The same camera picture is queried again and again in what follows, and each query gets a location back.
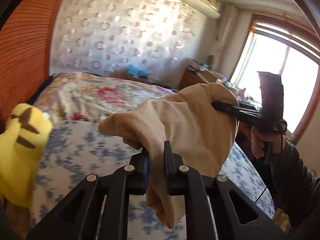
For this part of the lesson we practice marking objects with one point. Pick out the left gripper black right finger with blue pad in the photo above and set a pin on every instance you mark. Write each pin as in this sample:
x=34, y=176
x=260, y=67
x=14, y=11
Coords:
x=215, y=208

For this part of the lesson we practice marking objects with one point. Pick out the beige cloth garment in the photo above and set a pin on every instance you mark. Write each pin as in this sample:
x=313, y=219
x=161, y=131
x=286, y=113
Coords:
x=202, y=136

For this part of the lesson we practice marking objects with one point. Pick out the dark grey sleeve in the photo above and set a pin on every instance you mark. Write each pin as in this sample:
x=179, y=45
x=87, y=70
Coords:
x=297, y=189

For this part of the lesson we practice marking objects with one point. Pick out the wooden headboard panel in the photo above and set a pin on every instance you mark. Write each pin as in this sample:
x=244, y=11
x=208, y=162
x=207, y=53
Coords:
x=25, y=45

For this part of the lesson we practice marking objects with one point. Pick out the cardboard box on cabinet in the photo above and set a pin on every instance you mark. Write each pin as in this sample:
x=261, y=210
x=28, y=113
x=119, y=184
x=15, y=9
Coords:
x=211, y=76

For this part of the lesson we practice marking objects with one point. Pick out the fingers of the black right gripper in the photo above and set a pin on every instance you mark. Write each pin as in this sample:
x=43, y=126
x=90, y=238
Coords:
x=242, y=112

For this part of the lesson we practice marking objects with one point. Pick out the window with brown frame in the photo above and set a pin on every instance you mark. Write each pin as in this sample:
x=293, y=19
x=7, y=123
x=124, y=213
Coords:
x=283, y=48

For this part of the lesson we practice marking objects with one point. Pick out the person's right hand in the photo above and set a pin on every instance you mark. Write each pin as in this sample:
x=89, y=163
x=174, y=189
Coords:
x=259, y=139

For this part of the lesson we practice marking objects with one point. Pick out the pink floral quilt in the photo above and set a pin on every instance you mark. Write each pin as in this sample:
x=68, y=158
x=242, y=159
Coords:
x=87, y=97

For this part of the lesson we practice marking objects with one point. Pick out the sheer circle-pattern curtain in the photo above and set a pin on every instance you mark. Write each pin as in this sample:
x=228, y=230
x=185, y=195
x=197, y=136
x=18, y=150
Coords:
x=104, y=37

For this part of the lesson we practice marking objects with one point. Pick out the wooden sideboard cabinet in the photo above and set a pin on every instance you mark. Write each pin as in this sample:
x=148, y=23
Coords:
x=192, y=76

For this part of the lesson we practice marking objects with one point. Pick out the blue floral white bedsheet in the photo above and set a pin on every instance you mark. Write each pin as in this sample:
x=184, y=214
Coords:
x=76, y=149

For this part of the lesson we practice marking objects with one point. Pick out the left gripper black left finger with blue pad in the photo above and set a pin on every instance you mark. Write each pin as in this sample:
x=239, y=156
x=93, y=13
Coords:
x=98, y=207

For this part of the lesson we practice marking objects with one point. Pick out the blue item behind bed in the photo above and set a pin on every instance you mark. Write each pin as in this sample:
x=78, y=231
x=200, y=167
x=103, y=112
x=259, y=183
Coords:
x=136, y=73

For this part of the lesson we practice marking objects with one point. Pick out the yellow plush toy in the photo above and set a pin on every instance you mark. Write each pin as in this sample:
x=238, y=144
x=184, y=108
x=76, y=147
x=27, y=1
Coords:
x=22, y=144

